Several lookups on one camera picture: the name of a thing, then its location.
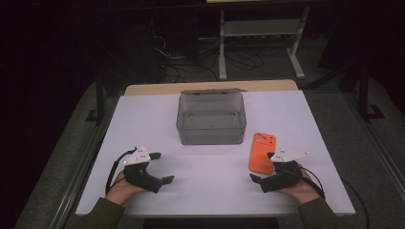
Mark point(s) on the orange phone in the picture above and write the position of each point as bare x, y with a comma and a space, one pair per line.
259, 156

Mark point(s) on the person's left hand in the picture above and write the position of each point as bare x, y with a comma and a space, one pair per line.
122, 191

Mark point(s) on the grey metal stand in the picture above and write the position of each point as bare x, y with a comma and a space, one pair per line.
261, 28

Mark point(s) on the metal frame rail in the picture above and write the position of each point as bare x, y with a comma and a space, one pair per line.
79, 171
379, 143

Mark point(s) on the person's right hand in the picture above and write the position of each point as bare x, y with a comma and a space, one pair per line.
302, 191

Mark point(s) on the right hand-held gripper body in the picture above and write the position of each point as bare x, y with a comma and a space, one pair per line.
285, 176

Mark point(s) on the light wooden table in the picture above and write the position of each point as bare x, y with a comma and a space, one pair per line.
207, 86

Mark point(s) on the grey transparent plastic box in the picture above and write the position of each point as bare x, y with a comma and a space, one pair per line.
210, 127

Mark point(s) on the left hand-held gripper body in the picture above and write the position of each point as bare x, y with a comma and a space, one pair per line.
140, 176

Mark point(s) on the black metal post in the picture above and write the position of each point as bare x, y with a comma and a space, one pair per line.
100, 98
364, 95

